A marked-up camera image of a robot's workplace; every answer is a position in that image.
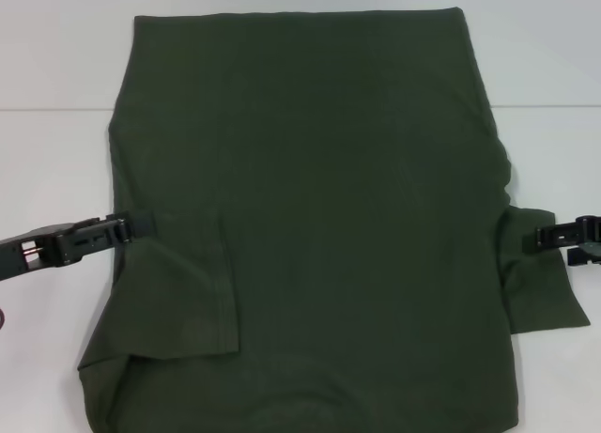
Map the dark green t-shirt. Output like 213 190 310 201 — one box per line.
74 6 593 433

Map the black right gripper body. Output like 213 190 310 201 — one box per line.
566 213 601 269

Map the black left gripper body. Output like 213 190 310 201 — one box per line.
0 220 84 285

